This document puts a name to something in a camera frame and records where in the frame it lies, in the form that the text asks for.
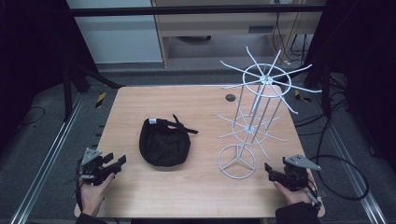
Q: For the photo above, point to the black stand legs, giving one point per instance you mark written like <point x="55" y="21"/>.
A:
<point x="320" y="84"/>
<point x="77" y="77"/>

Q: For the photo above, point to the white cabinet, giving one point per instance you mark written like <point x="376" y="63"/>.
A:
<point x="115" y="34"/>

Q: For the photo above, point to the person's right hand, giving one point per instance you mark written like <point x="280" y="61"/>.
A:
<point x="294" y="196"/>

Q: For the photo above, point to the black cap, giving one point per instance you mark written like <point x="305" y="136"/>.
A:
<point x="164" y="144"/>

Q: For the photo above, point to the aluminium floor rail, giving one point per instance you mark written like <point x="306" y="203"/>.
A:
<point x="46" y="158"/>
<point x="351" y="161"/>

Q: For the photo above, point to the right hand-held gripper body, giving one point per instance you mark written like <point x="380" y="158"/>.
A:
<point x="295" y="174"/>

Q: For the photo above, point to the black horizontal frame bar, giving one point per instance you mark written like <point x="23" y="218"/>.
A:
<point x="196" y="11"/>

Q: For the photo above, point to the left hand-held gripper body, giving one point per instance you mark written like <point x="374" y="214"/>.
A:
<point x="93" y="168"/>

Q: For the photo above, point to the black yellow striped floor marker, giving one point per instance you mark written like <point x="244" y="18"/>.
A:
<point x="100" y="99"/>
<point x="301" y="97"/>

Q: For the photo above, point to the person's left hand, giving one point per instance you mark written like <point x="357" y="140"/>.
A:
<point x="93" y="194"/>

